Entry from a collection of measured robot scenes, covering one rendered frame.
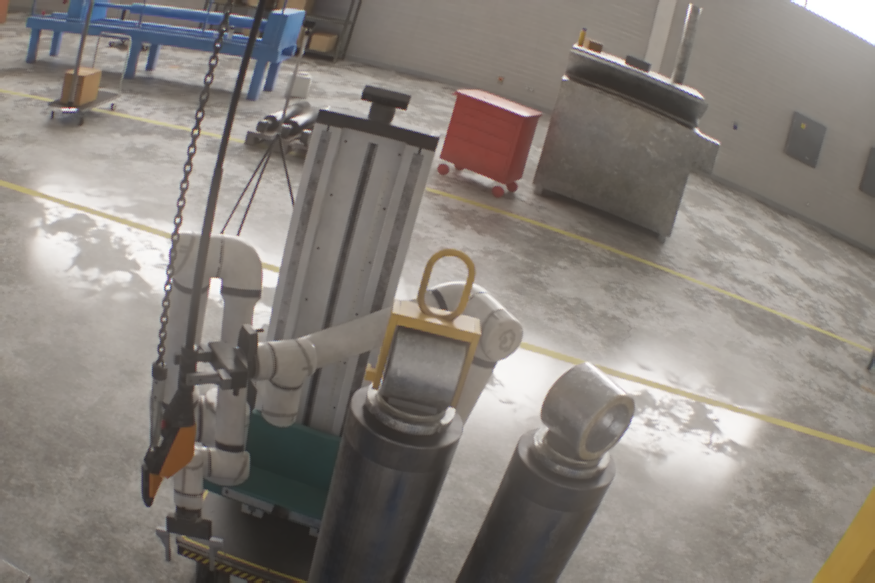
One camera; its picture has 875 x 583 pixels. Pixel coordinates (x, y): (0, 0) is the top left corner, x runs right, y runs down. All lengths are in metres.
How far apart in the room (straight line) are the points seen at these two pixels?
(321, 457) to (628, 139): 6.47
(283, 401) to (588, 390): 0.79
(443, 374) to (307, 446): 1.27
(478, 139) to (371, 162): 5.90
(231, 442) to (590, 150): 6.86
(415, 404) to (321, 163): 0.99
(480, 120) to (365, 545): 6.82
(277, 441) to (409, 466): 1.22
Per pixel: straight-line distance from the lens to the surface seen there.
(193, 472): 2.18
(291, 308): 2.53
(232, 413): 2.27
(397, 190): 2.35
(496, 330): 2.15
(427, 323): 1.49
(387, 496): 1.60
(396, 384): 1.50
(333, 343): 2.18
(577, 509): 1.60
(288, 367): 1.97
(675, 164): 8.73
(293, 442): 2.71
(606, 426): 1.63
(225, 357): 1.92
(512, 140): 8.12
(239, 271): 2.20
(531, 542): 1.64
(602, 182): 8.78
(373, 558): 1.71
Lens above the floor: 2.31
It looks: 24 degrees down
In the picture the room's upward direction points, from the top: 16 degrees clockwise
